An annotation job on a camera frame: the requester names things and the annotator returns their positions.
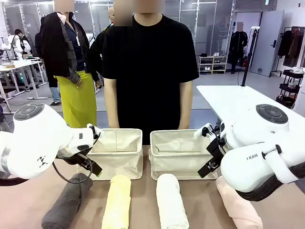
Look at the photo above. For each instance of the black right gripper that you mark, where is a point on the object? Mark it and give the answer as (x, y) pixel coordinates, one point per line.
(216, 150)

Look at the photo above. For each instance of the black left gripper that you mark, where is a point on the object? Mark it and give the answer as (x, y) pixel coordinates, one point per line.
(78, 159)

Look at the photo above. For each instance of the grey towel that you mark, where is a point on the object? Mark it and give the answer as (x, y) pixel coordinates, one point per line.
(64, 205)

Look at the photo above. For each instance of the white towel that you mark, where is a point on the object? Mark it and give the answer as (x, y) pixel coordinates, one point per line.
(170, 202)

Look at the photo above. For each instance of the pink towel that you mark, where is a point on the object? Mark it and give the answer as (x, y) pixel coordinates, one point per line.
(238, 211)

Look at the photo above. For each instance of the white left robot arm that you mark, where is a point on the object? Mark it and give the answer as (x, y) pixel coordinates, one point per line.
(35, 143)

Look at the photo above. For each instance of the person's right forearm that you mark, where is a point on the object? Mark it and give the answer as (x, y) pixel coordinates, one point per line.
(111, 100)

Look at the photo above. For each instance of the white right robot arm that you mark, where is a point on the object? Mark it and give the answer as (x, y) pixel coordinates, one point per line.
(250, 143)

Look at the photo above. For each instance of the person's left forearm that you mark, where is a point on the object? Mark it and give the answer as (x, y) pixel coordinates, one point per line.
(186, 100)

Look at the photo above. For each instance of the person's right hand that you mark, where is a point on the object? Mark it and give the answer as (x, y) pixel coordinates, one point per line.
(114, 124)

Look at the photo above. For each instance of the person's left hand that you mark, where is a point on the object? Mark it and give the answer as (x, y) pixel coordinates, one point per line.
(184, 125)

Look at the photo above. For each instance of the cream fabric basket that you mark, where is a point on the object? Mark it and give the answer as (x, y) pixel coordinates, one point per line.
(119, 164)
(176, 164)

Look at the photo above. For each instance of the yellow rolled towel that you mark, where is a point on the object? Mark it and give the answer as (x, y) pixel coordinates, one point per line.
(116, 202)

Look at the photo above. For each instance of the figure in yellow skirt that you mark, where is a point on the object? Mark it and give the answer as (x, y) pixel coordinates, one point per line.
(76, 100)

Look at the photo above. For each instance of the white table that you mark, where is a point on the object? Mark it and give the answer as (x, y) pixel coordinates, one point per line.
(233, 100)

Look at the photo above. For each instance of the white shoe rack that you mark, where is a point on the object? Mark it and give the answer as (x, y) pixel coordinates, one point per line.
(212, 65)

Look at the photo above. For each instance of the person in black t-shirt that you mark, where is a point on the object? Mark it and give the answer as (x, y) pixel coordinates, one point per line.
(147, 71)

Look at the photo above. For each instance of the black utility cart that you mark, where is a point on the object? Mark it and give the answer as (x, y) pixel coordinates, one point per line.
(289, 88)

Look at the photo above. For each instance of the black pole stand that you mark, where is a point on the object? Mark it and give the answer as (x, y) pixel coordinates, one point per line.
(249, 57)

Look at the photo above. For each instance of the person in black coat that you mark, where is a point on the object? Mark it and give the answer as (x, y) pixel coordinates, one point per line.
(237, 45)

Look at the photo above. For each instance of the white desk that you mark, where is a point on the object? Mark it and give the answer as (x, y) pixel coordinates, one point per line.
(19, 65)

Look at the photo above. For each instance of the grey door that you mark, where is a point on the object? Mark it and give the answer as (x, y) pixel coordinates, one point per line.
(267, 47)

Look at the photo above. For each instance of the person in black-white jacket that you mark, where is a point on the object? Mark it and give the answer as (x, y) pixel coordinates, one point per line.
(22, 43)

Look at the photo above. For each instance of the clothes rack with dark clothes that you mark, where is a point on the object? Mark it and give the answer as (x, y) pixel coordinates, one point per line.
(288, 45)

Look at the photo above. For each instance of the white humanoid robot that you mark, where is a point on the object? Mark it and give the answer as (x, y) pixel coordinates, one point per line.
(6, 45)

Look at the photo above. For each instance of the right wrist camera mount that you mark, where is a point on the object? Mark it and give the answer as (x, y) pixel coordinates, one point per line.
(200, 132)

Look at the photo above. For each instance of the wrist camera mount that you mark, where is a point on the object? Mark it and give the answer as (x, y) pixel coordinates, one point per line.
(200, 132)
(94, 131)

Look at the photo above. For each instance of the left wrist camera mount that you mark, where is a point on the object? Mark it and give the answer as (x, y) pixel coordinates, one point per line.
(94, 131)

